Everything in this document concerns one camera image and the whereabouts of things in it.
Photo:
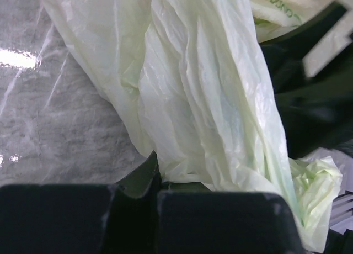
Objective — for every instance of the green printed plastic bag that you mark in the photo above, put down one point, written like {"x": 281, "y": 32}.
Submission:
{"x": 190, "y": 83}

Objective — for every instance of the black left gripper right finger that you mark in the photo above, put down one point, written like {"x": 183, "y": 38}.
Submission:
{"x": 184, "y": 187}

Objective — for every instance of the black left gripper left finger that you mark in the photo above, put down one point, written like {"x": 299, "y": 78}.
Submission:
{"x": 138, "y": 183}

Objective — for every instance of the aluminium mounting rail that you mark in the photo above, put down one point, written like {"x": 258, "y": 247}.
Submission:
{"x": 341, "y": 214}

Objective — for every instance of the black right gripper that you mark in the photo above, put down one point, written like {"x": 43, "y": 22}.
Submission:
{"x": 315, "y": 111}

